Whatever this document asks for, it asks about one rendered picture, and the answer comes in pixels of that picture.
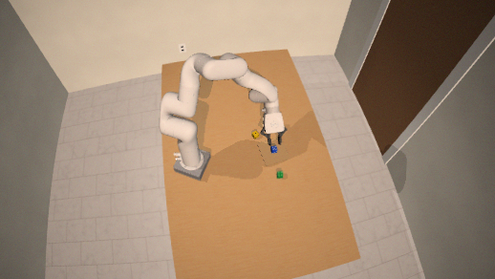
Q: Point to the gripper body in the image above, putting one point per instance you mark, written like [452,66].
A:
[273,123]

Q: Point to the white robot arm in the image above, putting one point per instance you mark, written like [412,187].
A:
[185,104]

